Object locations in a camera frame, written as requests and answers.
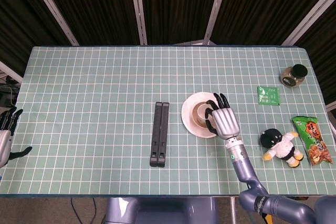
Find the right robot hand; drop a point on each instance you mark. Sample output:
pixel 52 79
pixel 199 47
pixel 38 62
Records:
pixel 225 123

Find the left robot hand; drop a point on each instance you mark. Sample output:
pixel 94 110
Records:
pixel 3 140

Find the paper cup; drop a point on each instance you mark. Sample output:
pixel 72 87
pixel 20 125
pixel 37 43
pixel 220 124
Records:
pixel 200 112

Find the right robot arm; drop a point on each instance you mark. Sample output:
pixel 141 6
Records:
pixel 252 182

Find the white paper plate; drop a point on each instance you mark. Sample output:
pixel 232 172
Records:
pixel 191 127

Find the green tea bag packet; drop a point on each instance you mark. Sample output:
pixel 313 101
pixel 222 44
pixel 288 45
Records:
pixel 268 95

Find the plush doll with black cap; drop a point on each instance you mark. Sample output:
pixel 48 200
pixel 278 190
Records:
pixel 282 146

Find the black folded laptop stand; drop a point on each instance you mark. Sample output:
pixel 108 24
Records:
pixel 159 134

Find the glass jar with black lid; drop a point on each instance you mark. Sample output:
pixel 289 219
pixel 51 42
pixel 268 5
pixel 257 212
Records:
pixel 293 75

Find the green snack bag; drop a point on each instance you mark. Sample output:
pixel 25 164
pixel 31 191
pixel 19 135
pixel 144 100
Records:
pixel 312 140

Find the yellow floor tape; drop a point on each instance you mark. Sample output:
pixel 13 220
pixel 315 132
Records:
pixel 268 218

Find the robot torso base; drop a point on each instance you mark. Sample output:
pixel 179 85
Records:
pixel 160 210

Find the green grid table mat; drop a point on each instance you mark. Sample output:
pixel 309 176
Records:
pixel 105 90

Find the white partition frame post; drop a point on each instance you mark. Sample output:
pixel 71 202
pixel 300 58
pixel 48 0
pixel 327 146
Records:
pixel 215 9
pixel 309 14
pixel 52 7
pixel 9 72
pixel 138 9

